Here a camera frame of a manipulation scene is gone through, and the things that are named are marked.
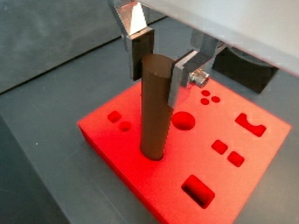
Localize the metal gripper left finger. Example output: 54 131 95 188
106 0 154 81

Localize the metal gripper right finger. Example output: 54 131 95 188
168 29 226 108

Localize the brown oval peg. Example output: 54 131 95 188
139 54 173 160

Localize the black curved holder block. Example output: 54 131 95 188
212 46 278 94

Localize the red shape-sorting block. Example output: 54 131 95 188
78 81 290 224

